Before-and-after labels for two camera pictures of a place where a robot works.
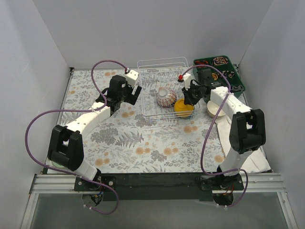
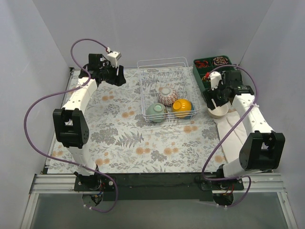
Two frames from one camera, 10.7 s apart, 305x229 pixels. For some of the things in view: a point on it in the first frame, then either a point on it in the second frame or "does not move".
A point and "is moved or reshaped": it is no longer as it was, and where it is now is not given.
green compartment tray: x=224 y=63 does not move
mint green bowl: x=57 y=165 → x=156 y=113
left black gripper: x=130 y=91 → x=115 y=75
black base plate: x=157 y=186 does not move
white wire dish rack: x=162 y=98 does not move
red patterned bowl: x=166 y=97 does not move
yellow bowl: x=182 y=109 does not move
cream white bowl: x=213 y=109 does not move
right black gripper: x=190 y=93 → x=215 y=96
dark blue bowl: x=186 y=117 is moved or reshaped
